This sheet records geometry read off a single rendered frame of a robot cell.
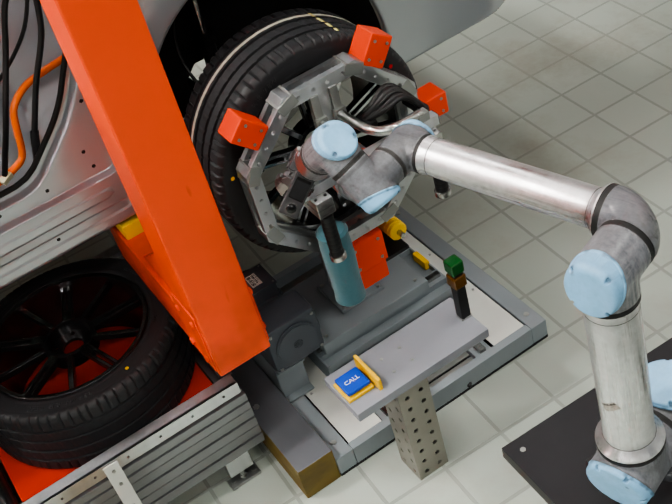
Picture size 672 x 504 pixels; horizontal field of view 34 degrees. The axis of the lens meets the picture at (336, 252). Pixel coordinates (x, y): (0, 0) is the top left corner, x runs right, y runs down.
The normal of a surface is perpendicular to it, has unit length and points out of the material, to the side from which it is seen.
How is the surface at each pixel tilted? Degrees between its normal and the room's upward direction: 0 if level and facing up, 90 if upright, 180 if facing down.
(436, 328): 0
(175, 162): 90
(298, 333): 90
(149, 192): 90
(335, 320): 0
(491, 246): 0
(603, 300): 85
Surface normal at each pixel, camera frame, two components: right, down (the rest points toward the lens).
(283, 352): 0.53, 0.47
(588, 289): -0.64, 0.55
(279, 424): -0.22, -0.72
